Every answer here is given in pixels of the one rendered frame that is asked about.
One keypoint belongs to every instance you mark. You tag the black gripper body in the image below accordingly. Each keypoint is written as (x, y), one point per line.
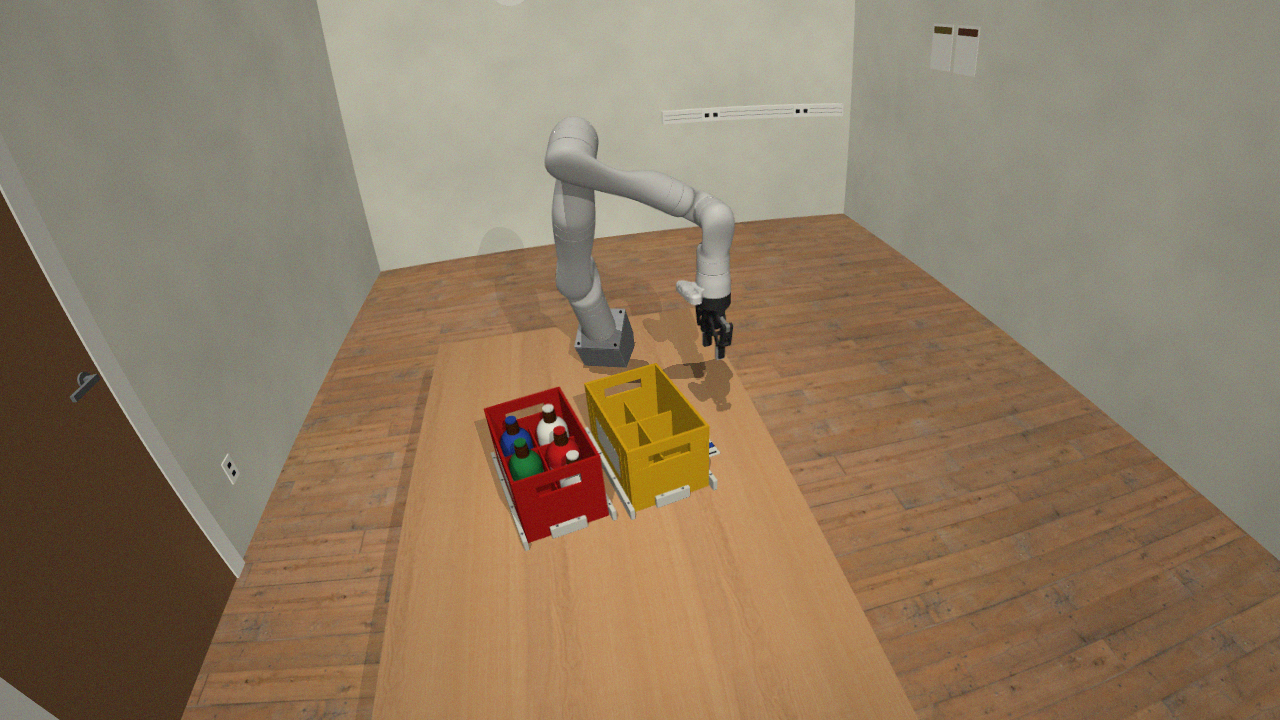
(716, 308)

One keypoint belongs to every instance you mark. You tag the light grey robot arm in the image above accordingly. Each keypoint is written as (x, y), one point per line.
(570, 158)

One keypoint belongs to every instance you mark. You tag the red crate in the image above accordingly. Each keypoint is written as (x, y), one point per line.
(538, 513)

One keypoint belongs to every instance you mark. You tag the white bottle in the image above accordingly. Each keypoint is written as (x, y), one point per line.
(545, 427)

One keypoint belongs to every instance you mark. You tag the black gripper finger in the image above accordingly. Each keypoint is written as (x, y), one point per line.
(725, 339)
(706, 333)

